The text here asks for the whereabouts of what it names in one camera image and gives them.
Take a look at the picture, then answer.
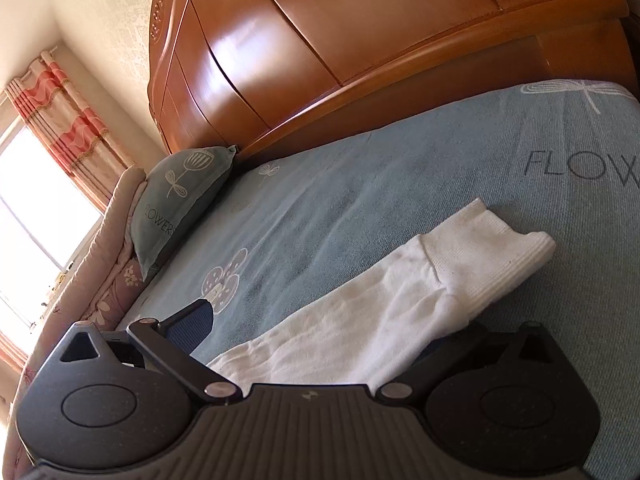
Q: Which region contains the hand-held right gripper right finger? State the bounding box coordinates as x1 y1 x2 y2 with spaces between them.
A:
377 321 571 403

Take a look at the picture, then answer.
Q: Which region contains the pink striped curtain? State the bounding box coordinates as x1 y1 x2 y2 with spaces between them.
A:
5 57 133 211

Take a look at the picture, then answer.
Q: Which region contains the folded pink floral quilt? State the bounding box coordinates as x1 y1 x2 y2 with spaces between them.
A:
10 164 168 461

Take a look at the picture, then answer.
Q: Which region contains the white printed sweatshirt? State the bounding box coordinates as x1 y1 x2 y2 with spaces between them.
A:
206 198 557 386

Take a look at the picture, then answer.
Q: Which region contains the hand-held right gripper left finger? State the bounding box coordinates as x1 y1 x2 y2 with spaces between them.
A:
60 297 240 401

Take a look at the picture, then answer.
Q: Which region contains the wooden headboard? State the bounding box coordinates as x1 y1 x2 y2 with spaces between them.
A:
147 0 640 166

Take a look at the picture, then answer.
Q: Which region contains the window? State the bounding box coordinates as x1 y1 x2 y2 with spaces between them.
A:
0 122 108 361

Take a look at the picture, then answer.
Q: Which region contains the grey-green flower pillow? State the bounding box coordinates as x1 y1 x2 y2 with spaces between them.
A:
131 145 238 282

